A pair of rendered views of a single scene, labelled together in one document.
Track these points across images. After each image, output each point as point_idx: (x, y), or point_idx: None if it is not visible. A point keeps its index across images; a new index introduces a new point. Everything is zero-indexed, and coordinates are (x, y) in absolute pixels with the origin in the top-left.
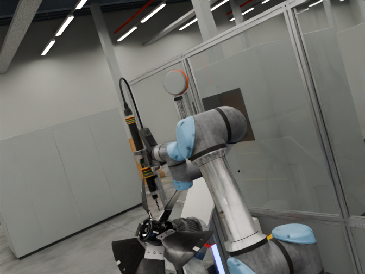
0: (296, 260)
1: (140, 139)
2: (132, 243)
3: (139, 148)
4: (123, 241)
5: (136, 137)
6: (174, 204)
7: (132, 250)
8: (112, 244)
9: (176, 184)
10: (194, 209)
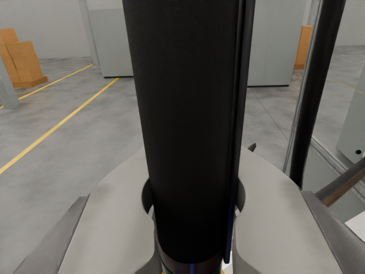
0: None
1: (221, 82)
2: (161, 262)
3: (169, 188)
4: (156, 236)
5: (149, 12)
6: None
7: (159, 267)
8: (153, 211)
9: None
10: None
